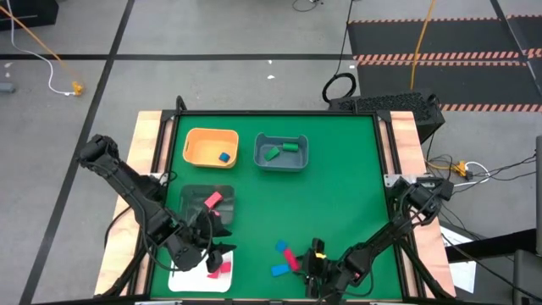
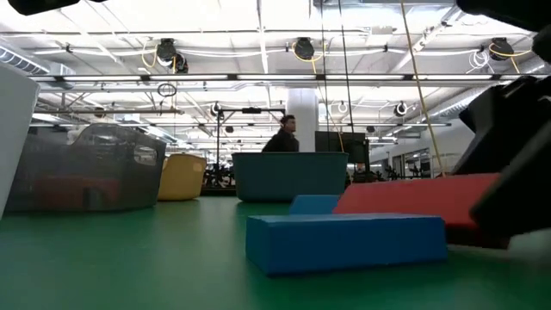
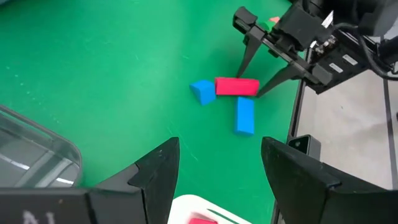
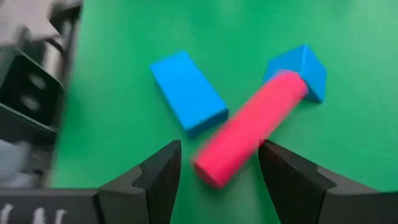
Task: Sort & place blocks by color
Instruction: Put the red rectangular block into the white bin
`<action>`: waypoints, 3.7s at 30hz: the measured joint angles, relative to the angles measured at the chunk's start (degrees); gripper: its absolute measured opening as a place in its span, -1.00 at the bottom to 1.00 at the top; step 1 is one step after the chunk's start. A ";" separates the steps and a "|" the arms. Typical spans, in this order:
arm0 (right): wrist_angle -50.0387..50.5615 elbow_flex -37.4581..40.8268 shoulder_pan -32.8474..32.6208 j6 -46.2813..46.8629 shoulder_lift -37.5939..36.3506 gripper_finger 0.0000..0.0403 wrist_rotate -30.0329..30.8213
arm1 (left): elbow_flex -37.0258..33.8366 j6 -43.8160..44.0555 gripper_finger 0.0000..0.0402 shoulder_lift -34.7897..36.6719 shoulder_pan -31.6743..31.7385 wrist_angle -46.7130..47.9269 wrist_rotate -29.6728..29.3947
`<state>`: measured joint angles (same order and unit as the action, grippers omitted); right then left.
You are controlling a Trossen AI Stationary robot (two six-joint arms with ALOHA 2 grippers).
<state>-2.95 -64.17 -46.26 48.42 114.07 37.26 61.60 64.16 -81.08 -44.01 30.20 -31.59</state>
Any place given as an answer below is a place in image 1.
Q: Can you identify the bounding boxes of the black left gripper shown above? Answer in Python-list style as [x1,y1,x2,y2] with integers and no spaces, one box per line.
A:
[163,215,238,274]

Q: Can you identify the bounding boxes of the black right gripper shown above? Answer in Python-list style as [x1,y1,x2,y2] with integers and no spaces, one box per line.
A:
[296,237,346,300]

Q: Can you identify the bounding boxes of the long red foam block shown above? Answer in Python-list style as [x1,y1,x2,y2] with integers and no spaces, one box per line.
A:
[282,247,302,273]

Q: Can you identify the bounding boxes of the red cuboid foam block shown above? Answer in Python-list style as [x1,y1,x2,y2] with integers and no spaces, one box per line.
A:
[203,191,224,210]

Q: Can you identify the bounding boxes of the white plastic bin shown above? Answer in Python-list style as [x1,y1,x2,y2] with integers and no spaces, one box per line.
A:
[167,249,235,294]

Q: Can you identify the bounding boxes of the transparent grey plastic bin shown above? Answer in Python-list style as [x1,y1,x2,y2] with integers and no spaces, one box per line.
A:
[178,183,236,226]

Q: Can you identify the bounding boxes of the yellow plastic bin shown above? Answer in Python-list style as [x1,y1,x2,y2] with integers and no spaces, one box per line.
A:
[182,127,240,169]

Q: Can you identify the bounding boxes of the blue-grey plastic bin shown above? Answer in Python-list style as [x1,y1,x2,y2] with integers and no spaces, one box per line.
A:
[252,132,310,173]

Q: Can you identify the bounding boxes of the white paper sheet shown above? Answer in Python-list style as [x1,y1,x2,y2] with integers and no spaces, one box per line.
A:
[440,225,478,294]

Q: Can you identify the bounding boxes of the yellow power strip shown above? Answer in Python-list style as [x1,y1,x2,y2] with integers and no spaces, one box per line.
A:
[451,159,470,178]

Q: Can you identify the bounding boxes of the black metal beam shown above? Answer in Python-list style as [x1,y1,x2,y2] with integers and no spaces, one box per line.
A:
[444,228,542,263]

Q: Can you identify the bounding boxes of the black hazard-striped floor mat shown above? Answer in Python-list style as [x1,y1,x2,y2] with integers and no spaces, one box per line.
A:
[346,15,542,114]

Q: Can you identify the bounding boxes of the black floor box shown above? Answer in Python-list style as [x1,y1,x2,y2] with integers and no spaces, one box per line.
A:
[0,0,60,32]

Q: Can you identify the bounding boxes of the black cable with coil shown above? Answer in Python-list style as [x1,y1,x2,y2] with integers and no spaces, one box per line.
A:
[321,0,358,104]

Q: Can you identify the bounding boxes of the orange-yellow cable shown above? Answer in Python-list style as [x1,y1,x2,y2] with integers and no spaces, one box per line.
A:
[0,4,85,97]

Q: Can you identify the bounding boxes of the white floor cable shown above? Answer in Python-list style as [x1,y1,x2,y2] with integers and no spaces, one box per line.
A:
[6,0,72,96]

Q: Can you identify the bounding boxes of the thick yellow cable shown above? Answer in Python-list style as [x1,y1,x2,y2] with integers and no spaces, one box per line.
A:
[408,0,438,92]

